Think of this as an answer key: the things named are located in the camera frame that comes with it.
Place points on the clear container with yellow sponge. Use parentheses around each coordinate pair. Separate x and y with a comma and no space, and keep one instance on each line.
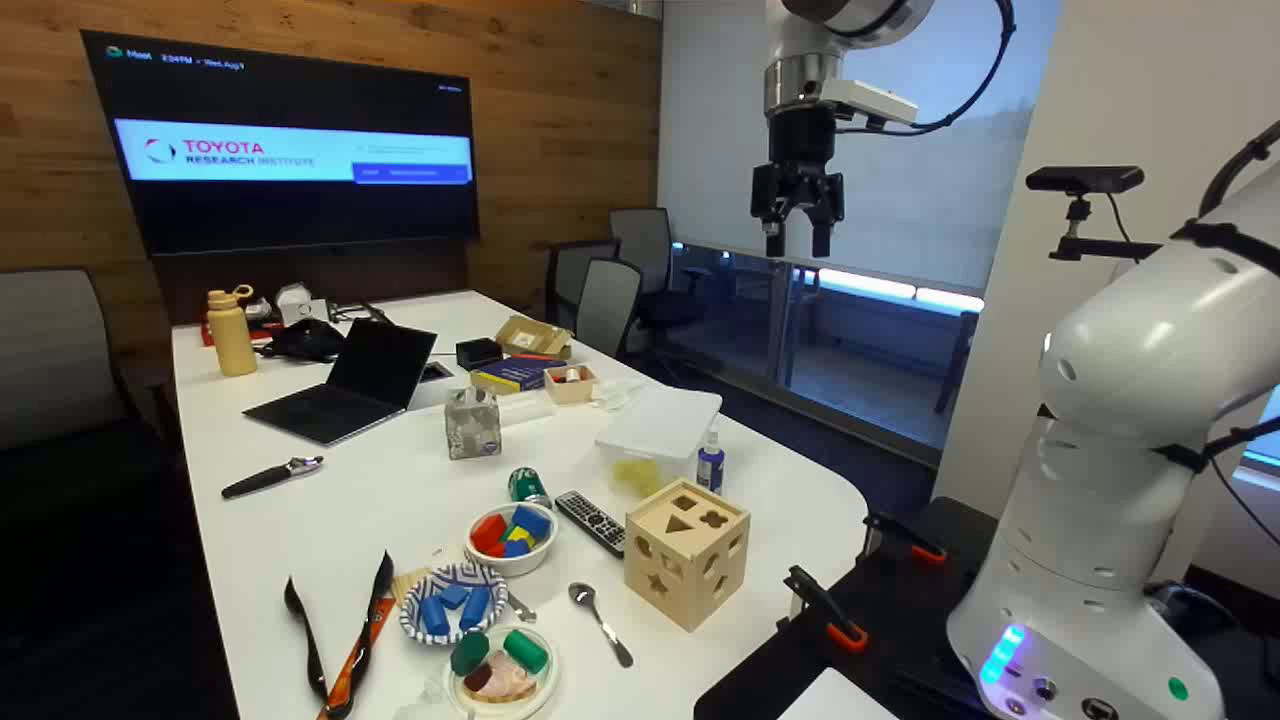
(639,479)

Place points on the small light wooden tray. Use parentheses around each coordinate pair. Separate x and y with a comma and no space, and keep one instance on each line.
(571,385)

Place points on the metal spoon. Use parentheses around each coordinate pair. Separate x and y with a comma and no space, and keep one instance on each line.
(603,627)

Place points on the black remote control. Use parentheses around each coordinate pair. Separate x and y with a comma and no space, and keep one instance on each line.
(591,522)

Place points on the teal green cup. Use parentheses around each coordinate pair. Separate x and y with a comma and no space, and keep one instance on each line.
(527,481)

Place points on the black camera on stand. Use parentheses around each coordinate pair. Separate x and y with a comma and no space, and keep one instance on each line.
(1086,181)

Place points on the grey speckled cube container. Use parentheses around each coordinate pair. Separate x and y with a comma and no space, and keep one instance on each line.
(474,427)

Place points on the blue patterned bowl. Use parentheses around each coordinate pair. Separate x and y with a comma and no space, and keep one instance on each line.
(452,604)

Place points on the black cloth bag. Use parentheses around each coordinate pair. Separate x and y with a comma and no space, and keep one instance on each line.
(305,337)

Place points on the wooden toy box lid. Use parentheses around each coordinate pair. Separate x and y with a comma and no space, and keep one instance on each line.
(689,512)

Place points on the wooden shape sorter toy box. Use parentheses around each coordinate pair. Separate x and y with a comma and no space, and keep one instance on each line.
(682,575)

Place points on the white small device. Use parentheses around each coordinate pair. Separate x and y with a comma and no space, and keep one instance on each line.
(296,307)

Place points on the yellow water bottle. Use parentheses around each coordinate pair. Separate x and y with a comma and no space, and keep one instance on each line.
(231,332)

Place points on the wall mounted tv screen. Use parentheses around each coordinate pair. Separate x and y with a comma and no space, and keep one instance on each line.
(280,146)

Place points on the small black box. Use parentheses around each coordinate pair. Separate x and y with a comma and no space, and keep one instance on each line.
(477,355)

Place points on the tan cardboard box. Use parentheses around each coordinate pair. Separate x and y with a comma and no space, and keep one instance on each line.
(534,337)

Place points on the small blue labelled bottle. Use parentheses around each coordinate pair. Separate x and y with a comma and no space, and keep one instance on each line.
(708,466)

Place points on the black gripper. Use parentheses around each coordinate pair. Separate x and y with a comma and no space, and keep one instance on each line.
(801,155)

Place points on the black open laptop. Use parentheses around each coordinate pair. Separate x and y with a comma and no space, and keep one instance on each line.
(349,385)

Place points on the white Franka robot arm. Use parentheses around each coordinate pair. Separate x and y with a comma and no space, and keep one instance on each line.
(1120,403)

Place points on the white bowl with coloured blocks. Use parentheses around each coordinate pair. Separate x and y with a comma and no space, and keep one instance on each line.
(510,536)

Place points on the black orange clamp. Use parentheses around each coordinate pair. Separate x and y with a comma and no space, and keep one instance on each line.
(910,540)
(827,610)

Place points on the black marker pen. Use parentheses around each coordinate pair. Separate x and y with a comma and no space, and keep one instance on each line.
(266,479)

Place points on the white plate with green toys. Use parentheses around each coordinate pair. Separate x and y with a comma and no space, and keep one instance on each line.
(505,666)

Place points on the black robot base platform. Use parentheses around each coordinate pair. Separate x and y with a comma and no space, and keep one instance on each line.
(892,615)

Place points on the large grey office chair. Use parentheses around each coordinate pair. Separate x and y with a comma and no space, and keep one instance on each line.
(61,385)

